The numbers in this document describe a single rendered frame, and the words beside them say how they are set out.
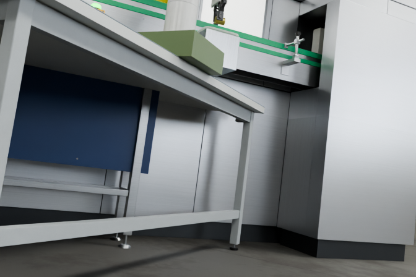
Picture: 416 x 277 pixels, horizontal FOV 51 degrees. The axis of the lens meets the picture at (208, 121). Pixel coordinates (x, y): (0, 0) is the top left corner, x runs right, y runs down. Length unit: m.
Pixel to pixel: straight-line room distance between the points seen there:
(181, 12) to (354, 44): 1.21
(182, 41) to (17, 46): 0.64
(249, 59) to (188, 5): 0.76
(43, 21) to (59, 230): 0.51
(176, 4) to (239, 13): 0.97
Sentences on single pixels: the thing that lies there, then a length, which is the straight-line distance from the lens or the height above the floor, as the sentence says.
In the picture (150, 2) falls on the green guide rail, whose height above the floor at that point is 1.12.
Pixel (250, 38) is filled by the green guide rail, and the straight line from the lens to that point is 2.39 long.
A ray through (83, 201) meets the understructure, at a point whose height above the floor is 0.16.
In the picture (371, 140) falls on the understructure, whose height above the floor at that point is 0.66.
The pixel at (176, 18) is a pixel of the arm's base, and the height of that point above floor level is 0.92.
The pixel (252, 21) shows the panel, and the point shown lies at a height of 1.27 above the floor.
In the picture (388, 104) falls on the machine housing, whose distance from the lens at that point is 2.70.
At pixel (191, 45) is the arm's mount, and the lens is 1.47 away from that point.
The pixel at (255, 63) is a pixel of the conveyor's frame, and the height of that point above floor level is 0.98.
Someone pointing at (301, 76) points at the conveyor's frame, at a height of 0.97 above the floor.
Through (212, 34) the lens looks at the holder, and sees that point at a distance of 1.95.
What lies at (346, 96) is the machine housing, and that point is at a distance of 2.48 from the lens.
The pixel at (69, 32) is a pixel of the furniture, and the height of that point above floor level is 0.68.
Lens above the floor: 0.38
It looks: 6 degrees up
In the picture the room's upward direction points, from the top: 7 degrees clockwise
